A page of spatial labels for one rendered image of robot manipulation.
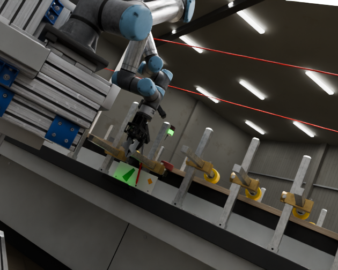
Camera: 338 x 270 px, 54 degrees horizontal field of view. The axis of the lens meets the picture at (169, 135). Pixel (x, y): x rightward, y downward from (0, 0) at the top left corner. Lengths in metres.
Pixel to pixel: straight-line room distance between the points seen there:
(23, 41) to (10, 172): 1.82
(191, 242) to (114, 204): 0.48
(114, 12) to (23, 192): 1.72
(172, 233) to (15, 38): 1.15
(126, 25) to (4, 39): 0.37
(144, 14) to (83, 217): 1.44
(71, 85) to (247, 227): 1.16
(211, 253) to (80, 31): 1.12
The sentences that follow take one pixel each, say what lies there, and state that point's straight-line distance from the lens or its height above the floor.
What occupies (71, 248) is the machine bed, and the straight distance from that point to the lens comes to 2.27.
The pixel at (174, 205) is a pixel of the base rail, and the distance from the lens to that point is 1.72.
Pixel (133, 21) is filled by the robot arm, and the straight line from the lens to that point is 1.15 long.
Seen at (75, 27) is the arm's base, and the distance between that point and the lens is 1.20.
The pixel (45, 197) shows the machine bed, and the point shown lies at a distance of 2.46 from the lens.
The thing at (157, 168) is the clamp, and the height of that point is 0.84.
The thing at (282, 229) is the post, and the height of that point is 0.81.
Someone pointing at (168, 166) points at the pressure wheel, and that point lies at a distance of 1.92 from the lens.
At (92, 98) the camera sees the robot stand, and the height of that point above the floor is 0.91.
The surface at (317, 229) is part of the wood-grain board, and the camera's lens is 1.80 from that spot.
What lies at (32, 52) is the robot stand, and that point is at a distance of 1.02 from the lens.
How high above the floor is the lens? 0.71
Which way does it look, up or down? 10 degrees up
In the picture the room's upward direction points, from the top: 25 degrees clockwise
